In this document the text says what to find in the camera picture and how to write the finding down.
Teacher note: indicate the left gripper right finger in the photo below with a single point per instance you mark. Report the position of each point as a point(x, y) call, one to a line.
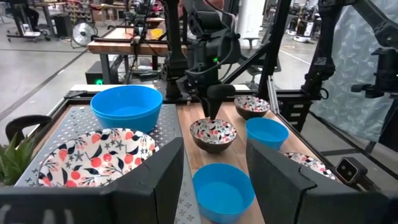
point(295, 202)

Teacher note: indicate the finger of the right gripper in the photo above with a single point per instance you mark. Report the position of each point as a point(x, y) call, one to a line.
point(214, 107)

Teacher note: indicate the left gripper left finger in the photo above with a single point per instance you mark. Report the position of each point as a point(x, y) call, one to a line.
point(124, 202)

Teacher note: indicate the floral patterned ceramic bowl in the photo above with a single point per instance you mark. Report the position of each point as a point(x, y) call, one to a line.
point(252, 104)
point(211, 137)
point(304, 161)
point(93, 155)

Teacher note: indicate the blue plastic mini bowl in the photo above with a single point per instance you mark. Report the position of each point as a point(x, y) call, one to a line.
point(222, 193)
point(267, 133)
point(124, 102)

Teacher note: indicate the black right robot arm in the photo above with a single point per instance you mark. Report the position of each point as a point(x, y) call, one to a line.
point(211, 46)

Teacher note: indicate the white pillar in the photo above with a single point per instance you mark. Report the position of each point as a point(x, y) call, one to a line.
point(248, 18)

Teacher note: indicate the grey perforated metal rack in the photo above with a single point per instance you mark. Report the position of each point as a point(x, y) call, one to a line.
point(77, 118)

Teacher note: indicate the wooden table with rig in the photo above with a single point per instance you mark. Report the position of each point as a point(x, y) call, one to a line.
point(124, 46)

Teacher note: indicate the small green succulent plant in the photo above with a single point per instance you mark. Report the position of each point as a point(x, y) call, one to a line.
point(15, 161)

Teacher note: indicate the black box green light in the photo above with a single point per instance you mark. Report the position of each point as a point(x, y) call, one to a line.
point(93, 74)

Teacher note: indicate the translucent plastic sheet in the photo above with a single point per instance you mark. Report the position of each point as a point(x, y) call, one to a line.
point(351, 77)

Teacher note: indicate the white floor fan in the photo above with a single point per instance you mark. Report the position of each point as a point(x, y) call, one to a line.
point(84, 32)

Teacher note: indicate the black equipment cart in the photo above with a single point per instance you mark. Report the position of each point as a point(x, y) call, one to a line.
point(25, 21)

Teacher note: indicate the black table-level camera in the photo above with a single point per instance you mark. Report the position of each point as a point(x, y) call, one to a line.
point(349, 171)

